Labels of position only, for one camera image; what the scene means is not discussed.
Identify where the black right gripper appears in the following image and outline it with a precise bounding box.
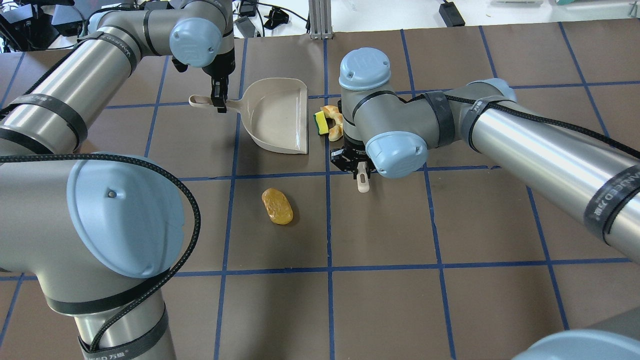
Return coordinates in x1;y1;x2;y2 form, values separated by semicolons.
330;142;375;178

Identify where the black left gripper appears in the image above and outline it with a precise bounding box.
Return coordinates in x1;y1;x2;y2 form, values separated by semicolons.
202;47;236;114

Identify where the white hand brush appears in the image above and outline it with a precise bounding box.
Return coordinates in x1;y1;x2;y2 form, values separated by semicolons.
355;161;370;194

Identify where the yellow green sponge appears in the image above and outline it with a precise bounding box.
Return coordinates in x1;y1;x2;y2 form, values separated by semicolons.
313;111;330;136

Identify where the beige plastic dustpan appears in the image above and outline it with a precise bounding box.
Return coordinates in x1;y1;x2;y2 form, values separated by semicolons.
188;77;310;155

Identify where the golden croissant bread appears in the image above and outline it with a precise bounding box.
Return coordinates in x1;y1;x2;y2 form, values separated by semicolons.
320;105;345;142

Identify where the yellow-brown bread roll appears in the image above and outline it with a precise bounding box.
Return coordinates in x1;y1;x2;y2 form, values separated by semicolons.
261;187;294;225

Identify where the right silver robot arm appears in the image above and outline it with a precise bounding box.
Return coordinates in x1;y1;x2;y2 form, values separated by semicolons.
215;120;639;360

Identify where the black power adapter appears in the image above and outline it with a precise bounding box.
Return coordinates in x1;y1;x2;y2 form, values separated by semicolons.
438;0;466;28

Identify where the aluminium frame post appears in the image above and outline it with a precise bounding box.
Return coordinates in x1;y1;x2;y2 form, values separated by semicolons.
308;0;334;40

